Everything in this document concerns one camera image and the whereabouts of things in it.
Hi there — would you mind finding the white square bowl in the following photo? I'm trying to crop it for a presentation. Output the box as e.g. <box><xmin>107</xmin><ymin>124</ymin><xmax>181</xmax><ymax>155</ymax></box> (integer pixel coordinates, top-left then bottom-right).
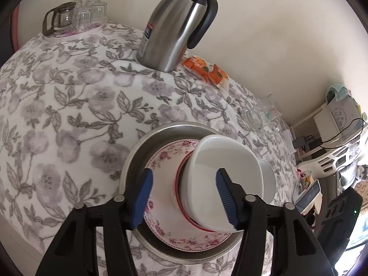
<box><xmin>178</xmin><ymin>135</ymin><xmax>264</xmax><ymax>233</ymax></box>

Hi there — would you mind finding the white plastic basket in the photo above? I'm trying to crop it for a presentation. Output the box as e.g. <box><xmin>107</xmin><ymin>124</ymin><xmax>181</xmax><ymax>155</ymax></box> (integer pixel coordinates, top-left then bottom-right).
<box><xmin>296</xmin><ymin>139</ymin><xmax>368</xmax><ymax>176</ymax></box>

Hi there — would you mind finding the pink rolled mat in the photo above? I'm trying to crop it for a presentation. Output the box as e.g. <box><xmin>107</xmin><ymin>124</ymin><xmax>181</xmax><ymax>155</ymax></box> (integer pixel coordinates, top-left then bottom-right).
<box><xmin>11</xmin><ymin>6</ymin><xmax>20</xmax><ymax>52</ymax></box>

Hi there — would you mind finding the white round tray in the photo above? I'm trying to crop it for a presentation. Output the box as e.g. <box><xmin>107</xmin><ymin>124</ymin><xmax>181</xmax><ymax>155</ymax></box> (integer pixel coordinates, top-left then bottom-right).
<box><xmin>43</xmin><ymin>17</ymin><xmax>109</xmax><ymax>39</ymax></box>

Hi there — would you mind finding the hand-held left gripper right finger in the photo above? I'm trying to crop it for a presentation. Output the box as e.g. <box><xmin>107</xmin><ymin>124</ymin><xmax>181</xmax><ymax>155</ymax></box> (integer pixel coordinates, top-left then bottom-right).
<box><xmin>216</xmin><ymin>168</ymin><xmax>337</xmax><ymax>276</ymax></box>

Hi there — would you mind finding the small grey bowl red mark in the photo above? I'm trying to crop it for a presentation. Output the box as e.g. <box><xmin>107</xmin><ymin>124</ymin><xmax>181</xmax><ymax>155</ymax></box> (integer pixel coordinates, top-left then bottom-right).
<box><xmin>257</xmin><ymin>158</ymin><xmax>277</xmax><ymax>204</ymax></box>

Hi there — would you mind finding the stainless steel thermos jug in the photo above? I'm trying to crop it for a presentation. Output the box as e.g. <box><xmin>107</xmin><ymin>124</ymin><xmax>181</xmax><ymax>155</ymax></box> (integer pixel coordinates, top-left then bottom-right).
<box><xmin>136</xmin><ymin>0</ymin><xmax>220</xmax><ymax>73</ymax></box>

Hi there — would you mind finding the white shelf unit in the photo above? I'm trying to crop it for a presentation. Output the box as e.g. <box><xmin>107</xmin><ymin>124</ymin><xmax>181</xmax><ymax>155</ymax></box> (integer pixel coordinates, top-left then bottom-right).
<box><xmin>290</xmin><ymin>103</ymin><xmax>368</xmax><ymax>161</ymax></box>

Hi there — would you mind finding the black power adapter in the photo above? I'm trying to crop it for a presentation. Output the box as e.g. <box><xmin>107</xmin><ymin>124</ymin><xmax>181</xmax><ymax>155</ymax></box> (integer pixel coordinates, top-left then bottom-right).
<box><xmin>293</xmin><ymin>136</ymin><xmax>309</xmax><ymax>150</ymax></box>

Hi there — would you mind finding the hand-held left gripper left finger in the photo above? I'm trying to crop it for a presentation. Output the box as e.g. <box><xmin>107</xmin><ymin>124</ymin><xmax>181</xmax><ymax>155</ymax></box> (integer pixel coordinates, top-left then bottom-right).
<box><xmin>35</xmin><ymin>168</ymin><xmax>154</xmax><ymax>276</ymax></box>

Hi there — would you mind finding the white printed box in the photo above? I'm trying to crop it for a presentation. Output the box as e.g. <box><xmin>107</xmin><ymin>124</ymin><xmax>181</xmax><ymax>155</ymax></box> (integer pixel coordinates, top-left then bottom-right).
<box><xmin>326</xmin><ymin>90</ymin><xmax>363</xmax><ymax>133</ymax></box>

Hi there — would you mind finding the blue screen device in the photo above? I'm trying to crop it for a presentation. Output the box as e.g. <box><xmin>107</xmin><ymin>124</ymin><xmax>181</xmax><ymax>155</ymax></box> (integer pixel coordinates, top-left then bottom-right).
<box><xmin>295</xmin><ymin>180</ymin><xmax>321</xmax><ymax>213</ymax></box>

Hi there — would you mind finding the pink floral round plate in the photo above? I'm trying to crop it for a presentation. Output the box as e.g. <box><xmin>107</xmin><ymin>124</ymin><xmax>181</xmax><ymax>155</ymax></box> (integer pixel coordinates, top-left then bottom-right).
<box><xmin>142</xmin><ymin>139</ymin><xmax>233</xmax><ymax>250</ymax></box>

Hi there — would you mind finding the strawberry print bowl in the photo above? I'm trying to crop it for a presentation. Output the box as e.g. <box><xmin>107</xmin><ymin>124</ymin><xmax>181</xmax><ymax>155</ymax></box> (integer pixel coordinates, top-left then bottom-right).
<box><xmin>172</xmin><ymin>155</ymin><xmax>213</xmax><ymax>232</ymax></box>

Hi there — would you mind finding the clear glass mug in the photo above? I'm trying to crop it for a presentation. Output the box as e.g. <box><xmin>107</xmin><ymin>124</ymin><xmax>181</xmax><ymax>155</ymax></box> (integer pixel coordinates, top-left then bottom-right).
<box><xmin>244</xmin><ymin>94</ymin><xmax>284</xmax><ymax>134</ymax></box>

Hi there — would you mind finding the teal cloth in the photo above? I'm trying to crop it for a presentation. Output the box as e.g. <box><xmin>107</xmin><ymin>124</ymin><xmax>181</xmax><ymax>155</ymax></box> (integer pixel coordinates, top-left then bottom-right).
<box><xmin>326</xmin><ymin>84</ymin><xmax>351</xmax><ymax>101</ymax></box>

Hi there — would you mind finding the glass teapot black handle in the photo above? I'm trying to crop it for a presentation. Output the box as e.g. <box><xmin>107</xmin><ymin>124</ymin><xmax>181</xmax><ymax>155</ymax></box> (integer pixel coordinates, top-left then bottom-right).
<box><xmin>43</xmin><ymin>2</ymin><xmax>77</xmax><ymax>36</ymax></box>

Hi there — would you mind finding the white flat box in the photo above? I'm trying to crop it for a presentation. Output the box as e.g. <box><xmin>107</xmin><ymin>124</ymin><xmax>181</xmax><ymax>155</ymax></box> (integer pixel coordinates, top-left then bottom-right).
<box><xmin>283</xmin><ymin>129</ymin><xmax>295</xmax><ymax>153</ymax></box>

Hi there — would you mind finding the black cable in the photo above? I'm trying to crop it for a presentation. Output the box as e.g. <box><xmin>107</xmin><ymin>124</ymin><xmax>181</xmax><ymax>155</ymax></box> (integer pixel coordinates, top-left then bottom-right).
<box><xmin>319</xmin><ymin>118</ymin><xmax>365</xmax><ymax>147</ymax></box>

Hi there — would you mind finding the stainless steel basin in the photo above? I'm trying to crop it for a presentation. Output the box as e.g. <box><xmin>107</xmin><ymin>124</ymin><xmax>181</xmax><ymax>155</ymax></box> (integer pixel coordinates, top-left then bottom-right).
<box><xmin>118</xmin><ymin>121</ymin><xmax>250</xmax><ymax>266</ymax></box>

